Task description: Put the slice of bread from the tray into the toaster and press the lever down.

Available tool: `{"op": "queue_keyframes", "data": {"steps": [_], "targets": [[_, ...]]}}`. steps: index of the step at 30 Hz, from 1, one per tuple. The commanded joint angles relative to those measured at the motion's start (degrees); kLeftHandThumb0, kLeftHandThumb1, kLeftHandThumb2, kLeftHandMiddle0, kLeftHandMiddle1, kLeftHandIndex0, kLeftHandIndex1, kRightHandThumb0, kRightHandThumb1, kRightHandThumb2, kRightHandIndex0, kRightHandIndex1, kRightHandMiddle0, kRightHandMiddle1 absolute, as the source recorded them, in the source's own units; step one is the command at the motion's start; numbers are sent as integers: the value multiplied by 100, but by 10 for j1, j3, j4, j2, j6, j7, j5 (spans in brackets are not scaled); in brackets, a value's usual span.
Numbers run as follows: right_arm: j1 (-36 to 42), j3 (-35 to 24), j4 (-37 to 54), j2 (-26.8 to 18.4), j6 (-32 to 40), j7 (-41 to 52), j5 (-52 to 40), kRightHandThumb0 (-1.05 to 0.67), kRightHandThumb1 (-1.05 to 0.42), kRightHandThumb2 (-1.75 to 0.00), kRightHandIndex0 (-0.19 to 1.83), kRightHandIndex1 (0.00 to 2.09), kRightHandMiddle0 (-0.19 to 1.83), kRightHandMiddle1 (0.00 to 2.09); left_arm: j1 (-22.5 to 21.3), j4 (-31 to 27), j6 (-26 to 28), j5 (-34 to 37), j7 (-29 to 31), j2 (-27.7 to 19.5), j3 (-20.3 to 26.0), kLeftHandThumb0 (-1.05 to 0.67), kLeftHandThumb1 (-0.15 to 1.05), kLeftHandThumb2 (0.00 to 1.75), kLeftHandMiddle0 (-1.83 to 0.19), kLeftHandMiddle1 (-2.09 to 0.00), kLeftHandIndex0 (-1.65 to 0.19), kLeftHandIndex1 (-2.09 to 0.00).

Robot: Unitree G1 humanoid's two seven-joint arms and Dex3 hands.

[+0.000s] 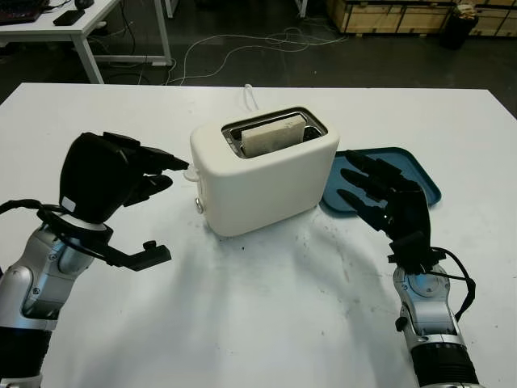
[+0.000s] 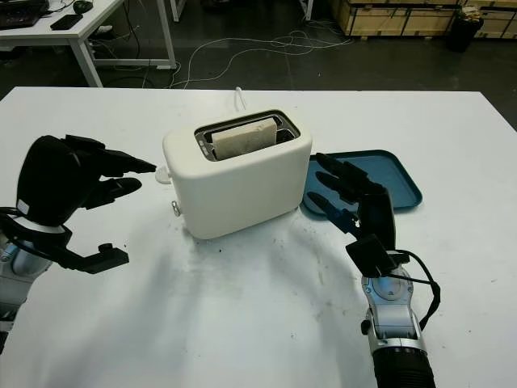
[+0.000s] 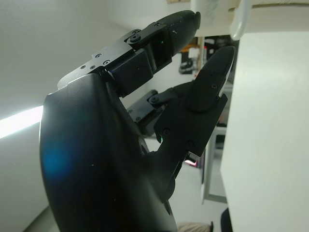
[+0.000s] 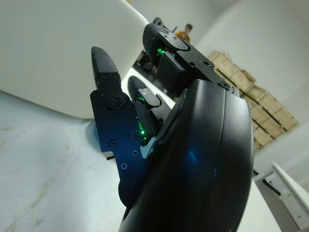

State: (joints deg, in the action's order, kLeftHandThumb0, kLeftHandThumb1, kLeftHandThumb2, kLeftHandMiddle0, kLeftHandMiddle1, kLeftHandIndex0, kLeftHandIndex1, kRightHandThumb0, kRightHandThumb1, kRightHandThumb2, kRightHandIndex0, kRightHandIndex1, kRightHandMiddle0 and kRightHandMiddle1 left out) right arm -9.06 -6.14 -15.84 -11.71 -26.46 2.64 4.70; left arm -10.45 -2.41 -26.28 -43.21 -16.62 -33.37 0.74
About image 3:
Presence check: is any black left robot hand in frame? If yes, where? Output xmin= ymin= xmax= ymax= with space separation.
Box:
xmin=38 ymin=10 xmax=236 ymax=232

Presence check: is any cream two-slot toaster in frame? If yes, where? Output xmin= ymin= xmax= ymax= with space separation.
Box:
xmin=192 ymin=0 xmax=309 ymax=37

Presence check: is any white office desk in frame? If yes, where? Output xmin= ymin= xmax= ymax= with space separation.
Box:
xmin=201 ymin=125 xmax=229 ymax=206

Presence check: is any person in beige jacket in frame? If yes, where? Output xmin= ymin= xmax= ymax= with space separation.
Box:
xmin=177 ymin=220 xmax=215 ymax=232

